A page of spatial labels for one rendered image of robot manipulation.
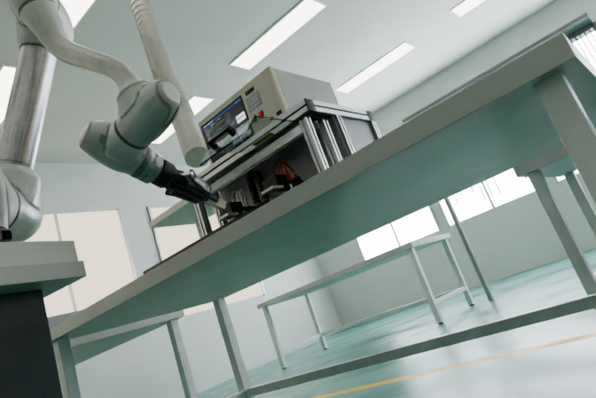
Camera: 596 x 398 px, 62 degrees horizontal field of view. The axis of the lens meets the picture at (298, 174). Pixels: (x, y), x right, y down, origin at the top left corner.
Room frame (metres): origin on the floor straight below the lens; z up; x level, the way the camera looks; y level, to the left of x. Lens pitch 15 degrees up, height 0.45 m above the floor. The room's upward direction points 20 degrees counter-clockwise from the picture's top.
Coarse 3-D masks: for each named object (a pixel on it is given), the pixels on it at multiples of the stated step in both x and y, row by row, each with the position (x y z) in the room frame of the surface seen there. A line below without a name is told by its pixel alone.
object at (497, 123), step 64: (512, 64) 0.86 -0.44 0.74; (576, 64) 0.85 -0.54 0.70; (448, 128) 0.96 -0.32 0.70; (512, 128) 1.17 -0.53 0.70; (320, 192) 1.15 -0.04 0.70; (384, 192) 1.41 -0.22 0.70; (448, 192) 1.89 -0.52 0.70; (192, 256) 1.44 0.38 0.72; (256, 256) 1.75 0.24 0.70; (128, 320) 2.27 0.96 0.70
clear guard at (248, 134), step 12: (252, 120) 1.40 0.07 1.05; (264, 120) 1.47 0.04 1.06; (276, 120) 1.50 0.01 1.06; (240, 132) 1.40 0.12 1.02; (252, 132) 1.53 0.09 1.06; (264, 132) 1.57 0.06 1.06; (276, 132) 1.61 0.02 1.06; (228, 144) 1.43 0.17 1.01; (240, 144) 1.60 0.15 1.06; (252, 144) 1.64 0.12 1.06; (264, 144) 1.69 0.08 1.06; (204, 156) 1.53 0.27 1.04
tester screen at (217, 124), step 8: (232, 104) 1.76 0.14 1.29; (240, 104) 1.73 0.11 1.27; (224, 112) 1.79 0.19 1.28; (232, 112) 1.76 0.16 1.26; (240, 112) 1.74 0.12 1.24; (216, 120) 1.82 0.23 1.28; (224, 120) 1.80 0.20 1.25; (208, 128) 1.85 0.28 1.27; (216, 128) 1.83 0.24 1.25; (208, 136) 1.86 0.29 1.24; (224, 136) 1.81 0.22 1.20
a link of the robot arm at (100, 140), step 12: (84, 132) 1.10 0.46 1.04; (96, 132) 1.10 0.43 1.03; (108, 132) 1.11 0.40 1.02; (84, 144) 1.11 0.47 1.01; (96, 144) 1.11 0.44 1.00; (108, 144) 1.11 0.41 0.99; (120, 144) 1.11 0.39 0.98; (96, 156) 1.13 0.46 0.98; (108, 156) 1.13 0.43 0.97; (120, 156) 1.14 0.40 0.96; (132, 156) 1.15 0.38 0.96; (144, 156) 1.19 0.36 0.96; (120, 168) 1.18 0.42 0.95; (132, 168) 1.19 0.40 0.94
